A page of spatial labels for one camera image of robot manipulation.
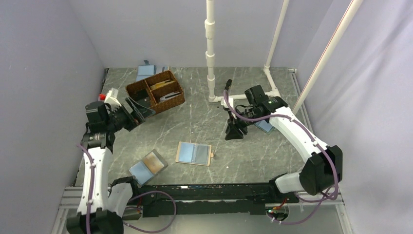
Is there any tan blue card holder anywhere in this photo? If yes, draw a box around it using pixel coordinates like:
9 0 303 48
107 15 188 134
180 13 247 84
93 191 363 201
175 141 213 166

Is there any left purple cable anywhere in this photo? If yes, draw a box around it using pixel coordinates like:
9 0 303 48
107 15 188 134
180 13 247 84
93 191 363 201
76 144 177 234

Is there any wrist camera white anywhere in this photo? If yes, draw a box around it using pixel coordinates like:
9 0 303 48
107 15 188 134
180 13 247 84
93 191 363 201
221 97 234 111
98 88 121 106

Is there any brown wicker divided basket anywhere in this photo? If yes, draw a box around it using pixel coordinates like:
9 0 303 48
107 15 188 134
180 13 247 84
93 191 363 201
126 70 185 114

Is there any blue card holder at back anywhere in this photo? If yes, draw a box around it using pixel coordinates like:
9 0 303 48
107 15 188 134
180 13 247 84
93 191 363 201
136 60 170 81

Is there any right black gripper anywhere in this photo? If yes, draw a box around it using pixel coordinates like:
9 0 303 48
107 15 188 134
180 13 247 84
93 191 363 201
225 106 263 141

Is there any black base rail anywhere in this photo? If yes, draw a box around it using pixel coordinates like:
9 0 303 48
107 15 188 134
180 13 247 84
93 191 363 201
127 183 299 217

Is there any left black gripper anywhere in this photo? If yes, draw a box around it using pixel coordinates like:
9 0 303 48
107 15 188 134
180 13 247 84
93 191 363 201
105 97 155 133

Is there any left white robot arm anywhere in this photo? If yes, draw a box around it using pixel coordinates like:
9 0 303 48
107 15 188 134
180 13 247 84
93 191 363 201
66 96 156 234

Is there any blue orange card holder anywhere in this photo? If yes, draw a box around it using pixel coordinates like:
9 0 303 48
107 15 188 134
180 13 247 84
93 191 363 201
129 149 169 188

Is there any blue open card holder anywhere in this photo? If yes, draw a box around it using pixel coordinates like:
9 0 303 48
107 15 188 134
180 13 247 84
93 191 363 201
254 120 274 134

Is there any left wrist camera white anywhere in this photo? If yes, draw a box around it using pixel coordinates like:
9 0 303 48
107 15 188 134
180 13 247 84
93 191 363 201
98 88 121 106

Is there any silver grey vip card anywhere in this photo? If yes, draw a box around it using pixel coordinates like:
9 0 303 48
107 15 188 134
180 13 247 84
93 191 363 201
160 92 180 102

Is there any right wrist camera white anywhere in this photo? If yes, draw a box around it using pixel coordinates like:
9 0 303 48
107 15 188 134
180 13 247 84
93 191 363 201
221 97 234 111

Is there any black orange screwdriver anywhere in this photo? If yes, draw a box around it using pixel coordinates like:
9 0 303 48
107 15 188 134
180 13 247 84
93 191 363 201
224 79 233 91

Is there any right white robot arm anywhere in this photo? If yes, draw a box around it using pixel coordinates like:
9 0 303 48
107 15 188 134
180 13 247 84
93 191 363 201
223 80 343 202

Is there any black item in basket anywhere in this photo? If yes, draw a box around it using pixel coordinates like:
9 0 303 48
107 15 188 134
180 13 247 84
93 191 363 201
135 89 150 106

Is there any white pvc pipe frame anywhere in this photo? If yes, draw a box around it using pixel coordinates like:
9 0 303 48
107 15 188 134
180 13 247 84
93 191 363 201
196 0 362 100

